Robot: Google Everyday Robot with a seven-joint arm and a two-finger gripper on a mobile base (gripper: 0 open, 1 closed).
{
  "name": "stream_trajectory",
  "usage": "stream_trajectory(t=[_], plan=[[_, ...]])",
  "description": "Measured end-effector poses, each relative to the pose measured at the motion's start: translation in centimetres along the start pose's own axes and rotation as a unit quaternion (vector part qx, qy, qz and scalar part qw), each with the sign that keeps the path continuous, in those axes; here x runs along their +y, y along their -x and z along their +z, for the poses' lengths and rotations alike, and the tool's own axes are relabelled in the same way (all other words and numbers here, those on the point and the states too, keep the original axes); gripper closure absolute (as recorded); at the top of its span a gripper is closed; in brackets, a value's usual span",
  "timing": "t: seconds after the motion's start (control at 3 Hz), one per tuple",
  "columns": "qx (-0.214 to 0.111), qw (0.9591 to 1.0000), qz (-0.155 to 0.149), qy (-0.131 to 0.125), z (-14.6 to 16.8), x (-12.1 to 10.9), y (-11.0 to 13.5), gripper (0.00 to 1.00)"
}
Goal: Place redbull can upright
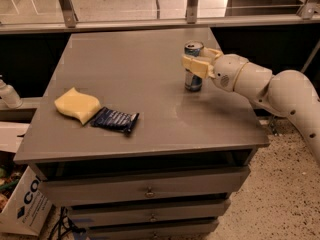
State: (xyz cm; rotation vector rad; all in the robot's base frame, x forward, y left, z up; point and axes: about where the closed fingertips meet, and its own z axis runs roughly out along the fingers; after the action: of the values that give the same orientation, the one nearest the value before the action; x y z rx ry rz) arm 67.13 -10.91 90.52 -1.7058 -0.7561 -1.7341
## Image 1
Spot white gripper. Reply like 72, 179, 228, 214
181, 47, 249, 92

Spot silver blue redbull can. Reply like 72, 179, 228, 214
184, 40, 204, 92

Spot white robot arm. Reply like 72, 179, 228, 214
181, 48, 320, 164

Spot dark blue snack packet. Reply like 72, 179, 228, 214
90, 107, 139, 134

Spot grey drawer cabinet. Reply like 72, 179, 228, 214
15, 28, 268, 231

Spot top grey drawer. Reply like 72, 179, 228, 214
39, 166, 250, 207

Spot grey drawer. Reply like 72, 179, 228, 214
39, 166, 250, 207
87, 219, 218, 240
69, 199, 230, 228

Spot yellow sponge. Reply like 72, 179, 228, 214
54, 88, 102, 125

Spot bottom grey drawer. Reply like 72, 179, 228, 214
87, 219, 218, 240

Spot middle grey drawer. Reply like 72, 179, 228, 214
69, 199, 230, 228

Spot white plastic bottle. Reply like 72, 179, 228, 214
0, 76, 22, 108

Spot white cardboard box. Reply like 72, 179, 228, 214
0, 167, 52, 236

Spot metal railing frame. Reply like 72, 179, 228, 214
0, 0, 320, 33

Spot black cables under cabinet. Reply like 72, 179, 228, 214
48, 207, 87, 240

